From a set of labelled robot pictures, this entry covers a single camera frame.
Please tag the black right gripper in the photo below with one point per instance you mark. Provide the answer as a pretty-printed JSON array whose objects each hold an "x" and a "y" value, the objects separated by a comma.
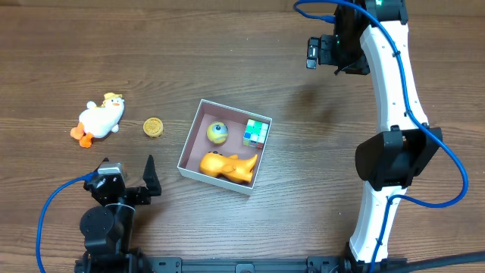
[{"x": 347, "y": 65}]

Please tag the round yellow cookie toy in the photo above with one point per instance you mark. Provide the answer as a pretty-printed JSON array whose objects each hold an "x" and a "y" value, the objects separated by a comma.
[{"x": 153, "y": 127}]

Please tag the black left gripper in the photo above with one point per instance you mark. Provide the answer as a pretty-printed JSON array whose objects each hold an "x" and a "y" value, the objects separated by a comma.
[{"x": 129, "y": 193}]

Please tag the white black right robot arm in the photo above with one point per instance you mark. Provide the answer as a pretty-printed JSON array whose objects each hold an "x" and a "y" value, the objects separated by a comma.
[{"x": 371, "y": 37}]

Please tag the colourful puzzle cube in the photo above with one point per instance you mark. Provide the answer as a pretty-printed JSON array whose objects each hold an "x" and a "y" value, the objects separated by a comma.
[{"x": 256, "y": 134}]

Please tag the white box pink interior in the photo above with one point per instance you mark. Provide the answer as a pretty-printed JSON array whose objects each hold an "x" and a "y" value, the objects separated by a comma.
[{"x": 197, "y": 144}]

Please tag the yellow one-eyed ball toy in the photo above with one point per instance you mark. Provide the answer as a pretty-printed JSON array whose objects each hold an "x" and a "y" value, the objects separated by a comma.
[{"x": 217, "y": 132}]

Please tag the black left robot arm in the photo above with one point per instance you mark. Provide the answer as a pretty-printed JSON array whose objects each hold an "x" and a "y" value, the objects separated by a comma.
[{"x": 108, "y": 227}]

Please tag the orange dinosaur figure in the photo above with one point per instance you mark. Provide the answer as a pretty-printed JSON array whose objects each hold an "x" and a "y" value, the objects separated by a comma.
[{"x": 231, "y": 167}]

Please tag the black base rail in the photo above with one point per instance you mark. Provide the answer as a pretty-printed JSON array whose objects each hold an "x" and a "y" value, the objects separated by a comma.
[{"x": 311, "y": 264}]

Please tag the white plush duck toy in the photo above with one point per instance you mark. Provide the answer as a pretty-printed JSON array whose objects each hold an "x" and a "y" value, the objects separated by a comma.
[{"x": 97, "y": 121}]

